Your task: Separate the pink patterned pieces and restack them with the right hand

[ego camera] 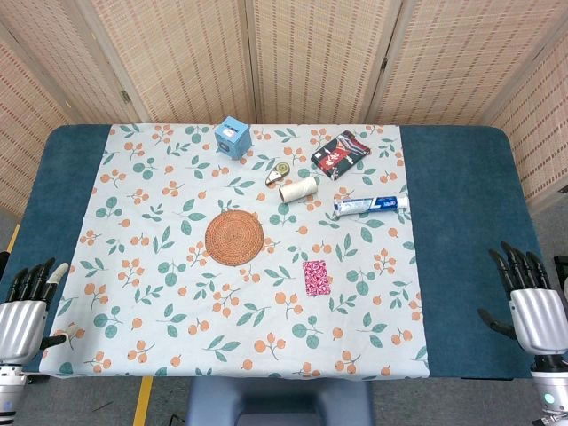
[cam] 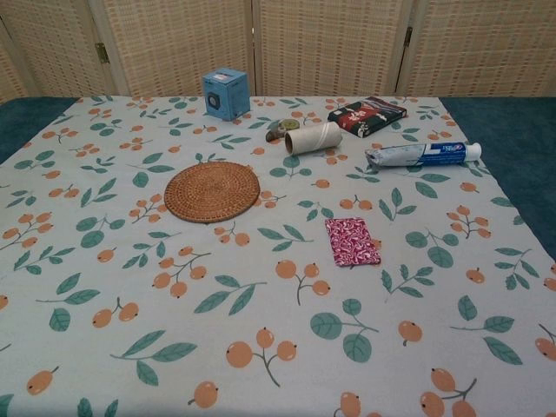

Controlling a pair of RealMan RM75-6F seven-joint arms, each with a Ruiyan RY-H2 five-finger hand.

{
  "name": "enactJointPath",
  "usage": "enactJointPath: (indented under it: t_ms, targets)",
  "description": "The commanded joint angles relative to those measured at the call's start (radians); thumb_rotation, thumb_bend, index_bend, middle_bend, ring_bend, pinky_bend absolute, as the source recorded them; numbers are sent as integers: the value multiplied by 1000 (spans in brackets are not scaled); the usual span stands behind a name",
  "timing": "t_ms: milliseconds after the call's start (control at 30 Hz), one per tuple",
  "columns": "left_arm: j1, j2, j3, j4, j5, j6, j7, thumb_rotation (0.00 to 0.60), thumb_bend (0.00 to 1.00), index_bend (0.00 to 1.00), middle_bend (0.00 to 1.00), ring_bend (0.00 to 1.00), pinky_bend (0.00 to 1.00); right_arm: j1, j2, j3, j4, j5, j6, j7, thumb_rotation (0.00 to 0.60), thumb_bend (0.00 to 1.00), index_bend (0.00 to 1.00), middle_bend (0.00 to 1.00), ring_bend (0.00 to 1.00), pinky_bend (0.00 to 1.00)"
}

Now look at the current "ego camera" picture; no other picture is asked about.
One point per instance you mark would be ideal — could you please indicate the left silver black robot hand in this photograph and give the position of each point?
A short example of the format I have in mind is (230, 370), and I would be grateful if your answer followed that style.
(20, 324)

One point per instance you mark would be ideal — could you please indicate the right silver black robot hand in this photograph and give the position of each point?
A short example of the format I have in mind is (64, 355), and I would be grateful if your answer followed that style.
(537, 315)

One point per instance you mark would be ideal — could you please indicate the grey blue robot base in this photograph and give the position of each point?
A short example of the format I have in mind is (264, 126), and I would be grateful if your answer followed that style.
(213, 399)

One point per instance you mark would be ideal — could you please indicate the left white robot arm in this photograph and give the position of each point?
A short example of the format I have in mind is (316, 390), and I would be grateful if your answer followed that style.
(9, 390)

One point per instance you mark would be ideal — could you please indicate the black and red packet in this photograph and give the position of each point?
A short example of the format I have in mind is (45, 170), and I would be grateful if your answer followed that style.
(339, 155)

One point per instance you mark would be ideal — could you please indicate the black white floor device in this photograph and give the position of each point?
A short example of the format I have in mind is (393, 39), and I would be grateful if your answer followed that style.
(562, 266)

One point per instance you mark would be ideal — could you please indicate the yellow floor tape strip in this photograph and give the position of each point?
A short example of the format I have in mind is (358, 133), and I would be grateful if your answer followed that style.
(13, 242)
(143, 399)

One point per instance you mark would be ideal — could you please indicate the floral leaf print tablecloth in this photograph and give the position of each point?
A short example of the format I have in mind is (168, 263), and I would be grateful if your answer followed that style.
(133, 199)

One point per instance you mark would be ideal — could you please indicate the white blue toothpaste tube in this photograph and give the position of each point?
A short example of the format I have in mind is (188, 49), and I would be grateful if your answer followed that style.
(368, 205)

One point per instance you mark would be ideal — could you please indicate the round woven rattan coaster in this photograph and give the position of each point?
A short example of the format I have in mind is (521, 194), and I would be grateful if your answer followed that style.
(234, 239)

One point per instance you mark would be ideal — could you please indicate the brass screen hinge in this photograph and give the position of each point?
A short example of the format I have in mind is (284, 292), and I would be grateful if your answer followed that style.
(125, 96)

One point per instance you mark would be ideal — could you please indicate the cardboard paper tube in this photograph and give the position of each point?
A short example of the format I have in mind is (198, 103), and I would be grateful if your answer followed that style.
(298, 189)

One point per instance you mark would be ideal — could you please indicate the blue cube cardboard box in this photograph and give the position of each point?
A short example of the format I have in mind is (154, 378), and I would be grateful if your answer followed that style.
(233, 137)

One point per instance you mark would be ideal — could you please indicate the correction tape dispenser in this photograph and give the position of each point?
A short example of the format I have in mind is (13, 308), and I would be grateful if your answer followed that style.
(279, 171)

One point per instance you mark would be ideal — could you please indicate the woven bamboo folding screen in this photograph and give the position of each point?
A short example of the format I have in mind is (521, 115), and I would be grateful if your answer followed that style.
(199, 57)

